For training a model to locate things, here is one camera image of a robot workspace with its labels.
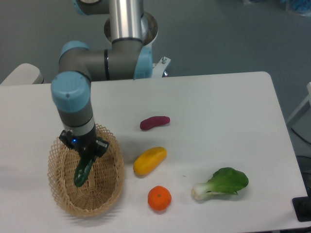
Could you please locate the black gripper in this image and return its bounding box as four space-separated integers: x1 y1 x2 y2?
59 130 110 177

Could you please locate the green cucumber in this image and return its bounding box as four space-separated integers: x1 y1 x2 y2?
74 157 94 187

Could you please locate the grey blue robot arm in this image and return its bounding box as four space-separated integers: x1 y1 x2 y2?
51 0 153 183

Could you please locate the woven wicker basket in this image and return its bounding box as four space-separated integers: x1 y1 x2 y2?
47 124 124 217

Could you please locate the yellow mango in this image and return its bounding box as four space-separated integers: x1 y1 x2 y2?
133 147 167 176

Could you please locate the purple sweet potato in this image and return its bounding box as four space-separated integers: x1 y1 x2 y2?
139 116 171 131

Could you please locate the orange tangerine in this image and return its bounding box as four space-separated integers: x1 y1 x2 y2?
148 186 172 211

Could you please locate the white chair armrest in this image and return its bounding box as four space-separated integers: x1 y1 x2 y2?
0 63 46 86

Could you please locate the green bok choy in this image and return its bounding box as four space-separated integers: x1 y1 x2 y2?
190 167 249 200

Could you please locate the white furniture at right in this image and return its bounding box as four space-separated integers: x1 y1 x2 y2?
286 82 311 127

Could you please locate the black device at edge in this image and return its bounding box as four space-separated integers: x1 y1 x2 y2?
292 197 311 222

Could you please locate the clear container with blue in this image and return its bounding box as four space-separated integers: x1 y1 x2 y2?
285 0 311 17

